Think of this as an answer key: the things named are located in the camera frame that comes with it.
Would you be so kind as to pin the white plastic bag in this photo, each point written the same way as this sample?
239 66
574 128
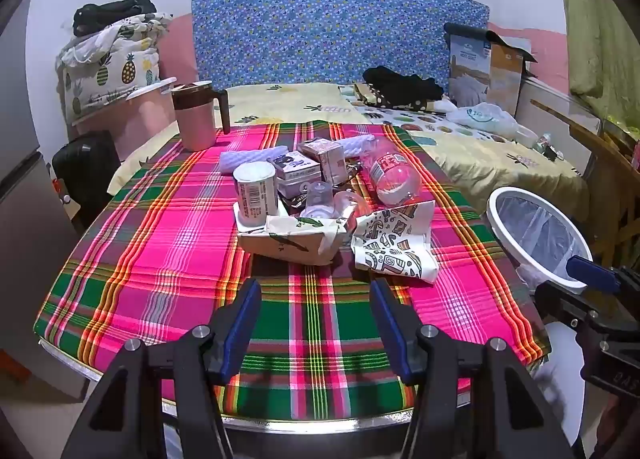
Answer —
482 116

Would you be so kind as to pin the black folded clothing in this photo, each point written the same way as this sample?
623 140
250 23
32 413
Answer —
115 14

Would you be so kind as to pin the small bottle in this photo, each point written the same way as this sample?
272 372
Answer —
542 143

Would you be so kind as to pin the pink storage box white lid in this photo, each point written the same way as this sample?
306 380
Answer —
140 124

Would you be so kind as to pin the grey refrigerator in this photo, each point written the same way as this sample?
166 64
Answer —
25 219

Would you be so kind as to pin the green curtain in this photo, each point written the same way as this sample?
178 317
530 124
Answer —
600 39

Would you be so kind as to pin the blue floral headboard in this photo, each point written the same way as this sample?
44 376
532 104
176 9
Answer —
325 24

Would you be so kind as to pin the white labelled paper cup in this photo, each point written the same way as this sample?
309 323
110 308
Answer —
255 194

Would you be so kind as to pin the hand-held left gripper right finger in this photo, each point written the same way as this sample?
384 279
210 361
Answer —
395 329

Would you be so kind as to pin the white leaf print paper box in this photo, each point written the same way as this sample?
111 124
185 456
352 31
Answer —
290 244

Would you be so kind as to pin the black garment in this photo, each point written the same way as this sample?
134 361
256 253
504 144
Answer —
400 81

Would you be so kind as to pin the small printed drink carton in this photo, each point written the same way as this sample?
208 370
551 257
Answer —
295 166
327 159

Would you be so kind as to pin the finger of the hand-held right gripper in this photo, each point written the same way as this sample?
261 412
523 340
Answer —
592 273
560 296

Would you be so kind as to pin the yellow pineapple print bedsheet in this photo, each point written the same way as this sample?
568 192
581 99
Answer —
500 159

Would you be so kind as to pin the open printed cardboard box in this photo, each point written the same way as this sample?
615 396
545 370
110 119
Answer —
470 69

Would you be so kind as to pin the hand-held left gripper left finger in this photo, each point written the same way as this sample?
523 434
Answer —
240 319

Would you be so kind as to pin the brown polka dot cloth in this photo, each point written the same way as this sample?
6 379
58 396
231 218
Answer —
390 101

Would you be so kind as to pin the white fruit print blanket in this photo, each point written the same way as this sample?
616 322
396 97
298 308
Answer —
415 116

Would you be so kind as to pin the pineapple print quilt pile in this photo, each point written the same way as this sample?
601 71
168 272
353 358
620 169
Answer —
115 69

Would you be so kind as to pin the small clear plastic cup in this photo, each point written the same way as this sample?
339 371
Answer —
317 199

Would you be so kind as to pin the white trash bin with liner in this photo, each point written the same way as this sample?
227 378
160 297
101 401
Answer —
505 224

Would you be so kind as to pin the printed white paper bag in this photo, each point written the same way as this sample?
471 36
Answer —
395 244

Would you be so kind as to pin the black suitcase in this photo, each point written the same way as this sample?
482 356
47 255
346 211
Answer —
85 164

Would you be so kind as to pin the white plastic container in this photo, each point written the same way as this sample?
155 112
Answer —
525 135

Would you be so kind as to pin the white cabinet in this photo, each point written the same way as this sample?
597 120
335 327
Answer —
550 99

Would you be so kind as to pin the pink green plaid tablecloth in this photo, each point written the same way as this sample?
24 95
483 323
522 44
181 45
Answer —
175 239

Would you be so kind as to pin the pink pitcher with brown lid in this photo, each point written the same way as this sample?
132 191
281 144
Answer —
195 119

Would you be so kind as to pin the wooden table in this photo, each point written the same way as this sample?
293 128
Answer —
600 149

